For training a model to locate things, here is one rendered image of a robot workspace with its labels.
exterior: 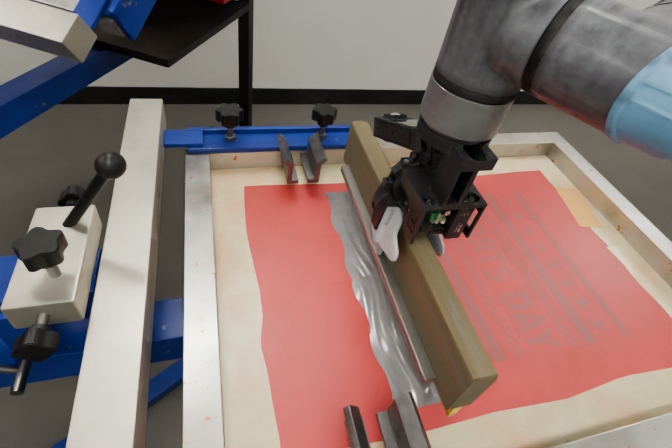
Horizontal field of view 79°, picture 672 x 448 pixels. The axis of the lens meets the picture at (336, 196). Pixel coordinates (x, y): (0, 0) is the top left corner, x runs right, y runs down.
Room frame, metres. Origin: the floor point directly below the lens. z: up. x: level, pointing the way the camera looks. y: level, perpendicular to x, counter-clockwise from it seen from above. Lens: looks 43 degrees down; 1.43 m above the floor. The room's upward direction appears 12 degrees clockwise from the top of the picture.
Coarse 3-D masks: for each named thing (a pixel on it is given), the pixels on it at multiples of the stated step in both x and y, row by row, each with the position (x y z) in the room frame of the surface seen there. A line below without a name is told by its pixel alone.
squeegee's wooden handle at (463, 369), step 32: (352, 128) 0.53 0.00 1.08; (352, 160) 0.51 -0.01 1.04; (384, 160) 0.46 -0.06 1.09; (416, 256) 0.30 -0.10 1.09; (416, 288) 0.28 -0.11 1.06; (448, 288) 0.27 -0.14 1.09; (416, 320) 0.26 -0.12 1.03; (448, 320) 0.23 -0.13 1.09; (448, 352) 0.20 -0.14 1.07; (480, 352) 0.20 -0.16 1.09; (448, 384) 0.19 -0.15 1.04; (480, 384) 0.18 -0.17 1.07
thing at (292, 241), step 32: (256, 192) 0.48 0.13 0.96; (288, 192) 0.50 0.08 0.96; (320, 192) 0.51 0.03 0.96; (480, 192) 0.60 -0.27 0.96; (544, 192) 0.65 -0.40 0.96; (256, 224) 0.41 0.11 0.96; (288, 224) 0.42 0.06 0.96; (320, 224) 0.44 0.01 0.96; (576, 224) 0.57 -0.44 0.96; (256, 256) 0.35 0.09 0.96; (288, 256) 0.36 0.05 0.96; (320, 256) 0.38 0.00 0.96
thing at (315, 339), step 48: (288, 288) 0.31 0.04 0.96; (336, 288) 0.33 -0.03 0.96; (624, 288) 0.44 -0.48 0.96; (288, 336) 0.24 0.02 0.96; (336, 336) 0.26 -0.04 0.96; (624, 336) 0.35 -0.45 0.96; (288, 384) 0.19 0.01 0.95; (336, 384) 0.20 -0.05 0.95; (384, 384) 0.21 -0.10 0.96; (528, 384) 0.25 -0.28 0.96; (576, 384) 0.26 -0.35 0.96; (288, 432) 0.14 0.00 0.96; (336, 432) 0.15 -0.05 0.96
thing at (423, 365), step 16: (352, 176) 0.49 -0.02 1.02; (352, 192) 0.45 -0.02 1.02; (368, 224) 0.40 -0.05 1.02; (368, 240) 0.37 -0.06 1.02; (384, 256) 0.34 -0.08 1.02; (384, 272) 0.32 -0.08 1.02; (400, 304) 0.28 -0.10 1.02; (400, 320) 0.26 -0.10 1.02; (416, 336) 0.24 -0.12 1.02; (416, 352) 0.22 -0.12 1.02; (432, 368) 0.21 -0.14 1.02
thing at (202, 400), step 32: (192, 160) 0.49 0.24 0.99; (224, 160) 0.52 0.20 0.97; (256, 160) 0.54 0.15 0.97; (576, 160) 0.73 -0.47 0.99; (192, 192) 0.42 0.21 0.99; (608, 192) 0.64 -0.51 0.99; (192, 224) 0.36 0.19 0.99; (640, 224) 0.57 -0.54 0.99; (192, 256) 0.30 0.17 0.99; (192, 288) 0.26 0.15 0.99; (192, 320) 0.22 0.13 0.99; (192, 352) 0.18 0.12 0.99; (192, 384) 0.15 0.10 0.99; (192, 416) 0.12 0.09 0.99
